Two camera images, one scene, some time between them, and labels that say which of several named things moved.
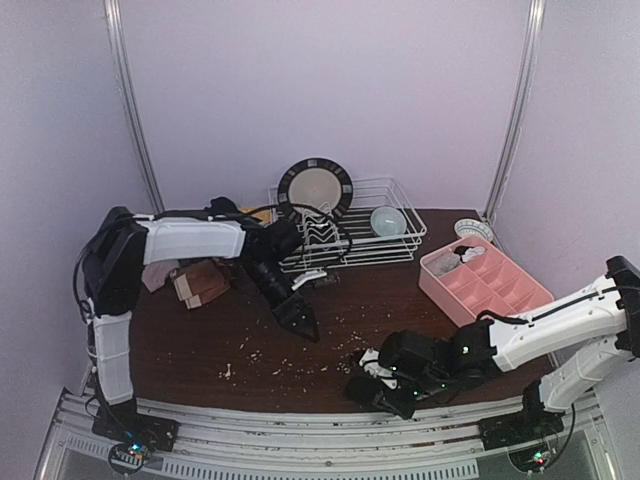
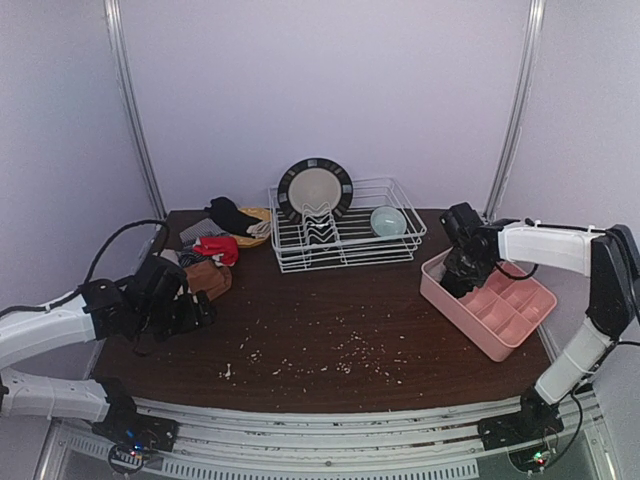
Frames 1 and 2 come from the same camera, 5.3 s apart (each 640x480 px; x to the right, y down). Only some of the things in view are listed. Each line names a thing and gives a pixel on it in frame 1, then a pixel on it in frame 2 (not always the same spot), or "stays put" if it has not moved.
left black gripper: x=288 y=305 → x=189 y=310
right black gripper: x=379 y=382 → x=458 y=268
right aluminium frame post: x=534 y=21 stays put
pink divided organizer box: x=460 y=281 stays put
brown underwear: x=197 y=283 stays put
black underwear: x=360 y=390 → x=457 y=285
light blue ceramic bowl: x=388 y=221 stays put
